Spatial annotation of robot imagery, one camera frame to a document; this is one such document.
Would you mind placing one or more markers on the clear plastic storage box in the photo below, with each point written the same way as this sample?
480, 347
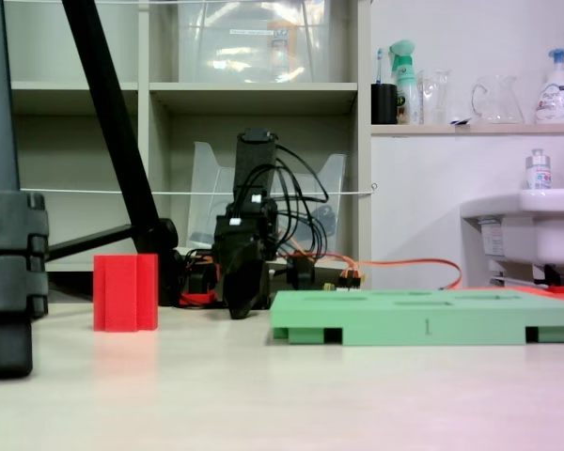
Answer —
225, 47

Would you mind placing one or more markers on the grey thick tripod leg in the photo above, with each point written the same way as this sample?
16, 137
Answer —
0, 235

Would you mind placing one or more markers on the black cup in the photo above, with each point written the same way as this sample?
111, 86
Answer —
384, 103

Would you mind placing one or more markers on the white sink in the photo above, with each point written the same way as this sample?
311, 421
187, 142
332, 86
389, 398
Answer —
554, 225

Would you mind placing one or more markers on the blue white toothbrush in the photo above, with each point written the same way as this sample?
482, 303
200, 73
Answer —
380, 66

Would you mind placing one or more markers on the beige shelf unit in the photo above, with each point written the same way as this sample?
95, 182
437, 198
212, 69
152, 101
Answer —
249, 96

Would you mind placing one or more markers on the clear sanitizer bottle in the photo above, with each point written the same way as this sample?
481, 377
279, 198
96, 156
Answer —
538, 174

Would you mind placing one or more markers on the red cross columnar block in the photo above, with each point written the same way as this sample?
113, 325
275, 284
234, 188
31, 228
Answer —
122, 291

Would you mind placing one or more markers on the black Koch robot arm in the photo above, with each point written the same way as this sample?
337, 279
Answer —
254, 160

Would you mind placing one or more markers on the clear drinking glass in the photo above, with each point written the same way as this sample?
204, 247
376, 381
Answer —
439, 98

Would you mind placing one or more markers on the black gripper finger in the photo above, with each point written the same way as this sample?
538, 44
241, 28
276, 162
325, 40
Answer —
246, 286

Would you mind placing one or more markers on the orange labelled package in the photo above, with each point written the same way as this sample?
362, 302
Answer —
282, 47

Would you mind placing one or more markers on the white foam soap bottle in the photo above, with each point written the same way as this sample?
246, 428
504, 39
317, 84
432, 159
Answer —
557, 98

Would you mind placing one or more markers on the clear plastic file holder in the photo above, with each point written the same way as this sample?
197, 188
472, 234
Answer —
207, 188

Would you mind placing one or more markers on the green shape sorter board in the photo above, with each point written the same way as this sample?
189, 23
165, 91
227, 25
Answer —
404, 321

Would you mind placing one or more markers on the green spray bottle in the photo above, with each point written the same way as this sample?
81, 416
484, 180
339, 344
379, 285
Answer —
404, 80

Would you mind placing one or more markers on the orange foam slab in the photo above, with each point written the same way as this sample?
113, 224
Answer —
559, 297

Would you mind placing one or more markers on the black slim tripod leg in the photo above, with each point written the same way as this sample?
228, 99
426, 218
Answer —
108, 108

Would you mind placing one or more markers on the clear glass pitcher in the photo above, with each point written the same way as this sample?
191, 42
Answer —
498, 103

